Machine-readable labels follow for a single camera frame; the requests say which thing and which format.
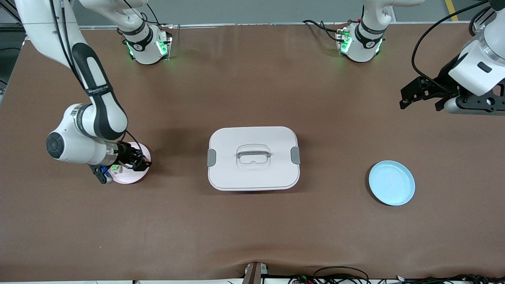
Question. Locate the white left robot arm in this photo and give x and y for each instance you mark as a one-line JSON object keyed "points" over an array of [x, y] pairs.
{"points": [[365, 43]]}

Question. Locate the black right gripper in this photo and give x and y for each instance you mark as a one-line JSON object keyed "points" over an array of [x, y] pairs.
{"points": [[124, 153]]}

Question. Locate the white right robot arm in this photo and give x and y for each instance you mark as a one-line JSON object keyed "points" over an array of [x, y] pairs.
{"points": [[79, 146]]}

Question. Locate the white lidded box grey latches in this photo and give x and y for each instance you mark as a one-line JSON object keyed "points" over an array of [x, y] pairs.
{"points": [[236, 173]]}

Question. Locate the brown table cover mat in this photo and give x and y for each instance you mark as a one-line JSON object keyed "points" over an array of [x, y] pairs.
{"points": [[252, 236]]}

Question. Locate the pink round plate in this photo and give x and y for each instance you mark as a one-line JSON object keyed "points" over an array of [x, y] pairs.
{"points": [[130, 177]]}

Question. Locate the light blue round plate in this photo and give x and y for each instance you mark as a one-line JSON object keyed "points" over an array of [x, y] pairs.
{"points": [[392, 185]]}

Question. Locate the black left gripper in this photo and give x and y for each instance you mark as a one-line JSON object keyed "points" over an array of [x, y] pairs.
{"points": [[445, 77]]}

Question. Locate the aluminium table edge rail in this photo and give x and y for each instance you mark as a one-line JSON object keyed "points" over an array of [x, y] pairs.
{"points": [[205, 25]]}

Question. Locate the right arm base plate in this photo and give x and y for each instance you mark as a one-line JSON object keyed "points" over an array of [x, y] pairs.
{"points": [[167, 39]]}

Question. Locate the grey metal clamp bracket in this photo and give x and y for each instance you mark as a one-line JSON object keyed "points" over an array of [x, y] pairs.
{"points": [[252, 276]]}

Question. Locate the aluminium corner frame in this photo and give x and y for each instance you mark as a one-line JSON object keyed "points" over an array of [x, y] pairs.
{"points": [[479, 27]]}

